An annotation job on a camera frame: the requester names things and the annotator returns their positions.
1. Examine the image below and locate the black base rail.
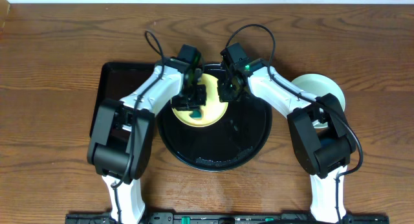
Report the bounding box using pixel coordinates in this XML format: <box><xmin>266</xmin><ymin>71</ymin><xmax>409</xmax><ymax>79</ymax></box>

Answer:
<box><xmin>65</xmin><ymin>212</ymin><xmax>389</xmax><ymax>224</ymax></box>

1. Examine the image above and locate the right black cable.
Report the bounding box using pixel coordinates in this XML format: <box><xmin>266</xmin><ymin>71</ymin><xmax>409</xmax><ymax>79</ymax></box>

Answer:
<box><xmin>225</xmin><ymin>23</ymin><xmax>364</xmax><ymax>223</ymax></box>

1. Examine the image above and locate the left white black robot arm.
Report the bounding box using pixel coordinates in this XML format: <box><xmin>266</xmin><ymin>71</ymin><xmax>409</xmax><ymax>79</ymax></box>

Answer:
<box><xmin>87</xmin><ymin>45</ymin><xmax>206</xmax><ymax>223</ymax></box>

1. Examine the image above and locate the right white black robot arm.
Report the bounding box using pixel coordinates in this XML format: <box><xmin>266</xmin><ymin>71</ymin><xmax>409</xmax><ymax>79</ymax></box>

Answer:
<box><xmin>218</xmin><ymin>43</ymin><xmax>361</xmax><ymax>223</ymax></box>

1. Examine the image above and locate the yellow plate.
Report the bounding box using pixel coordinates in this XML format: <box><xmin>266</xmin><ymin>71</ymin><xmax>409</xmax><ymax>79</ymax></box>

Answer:
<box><xmin>172</xmin><ymin>74</ymin><xmax>228</xmax><ymax>128</ymax></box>

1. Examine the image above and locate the green yellow sponge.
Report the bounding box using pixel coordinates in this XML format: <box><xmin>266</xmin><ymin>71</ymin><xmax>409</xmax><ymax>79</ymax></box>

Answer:
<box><xmin>189</xmin><ymin>109</ymin><xmax>202</xmax><ymax>120</ymax></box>

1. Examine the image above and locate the black cable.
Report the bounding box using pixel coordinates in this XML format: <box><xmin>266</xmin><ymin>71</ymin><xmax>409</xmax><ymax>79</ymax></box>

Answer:
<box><xmin>110</xmin><ymin>30</ymin><xmax>166</xmax><ymax>223</ymax></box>
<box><xmin>225</xmin><ymin>23</ymin><xmax>364</xmax><ymax>223</ymax></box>

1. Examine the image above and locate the light green plate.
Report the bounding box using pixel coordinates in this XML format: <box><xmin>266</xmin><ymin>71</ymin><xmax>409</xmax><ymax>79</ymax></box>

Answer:
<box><xmin>292</xmin><ymin>74</ymin><xmax>345</xmax><ymax>111</ymax></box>

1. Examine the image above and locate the black round tray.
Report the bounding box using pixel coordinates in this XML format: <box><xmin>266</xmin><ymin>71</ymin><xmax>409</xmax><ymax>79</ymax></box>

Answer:
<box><xmin>157</xmin><ymin>62</ymin><xmax>273</xmax><ymax>172</ymax></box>

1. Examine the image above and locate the left black cable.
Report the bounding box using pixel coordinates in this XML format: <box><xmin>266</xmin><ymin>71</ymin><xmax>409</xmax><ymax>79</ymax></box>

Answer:
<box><xmin>110</xmin><ymin>30</ymin><xmax>166</xmax><ymax>223</ymax></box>

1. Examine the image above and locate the black rectangular tray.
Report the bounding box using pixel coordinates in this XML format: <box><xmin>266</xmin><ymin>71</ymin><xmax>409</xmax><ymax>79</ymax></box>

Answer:
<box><xmin>89</xmin><ymin>62</ymin><xmax>155</xmax><ymax>136</ymax></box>

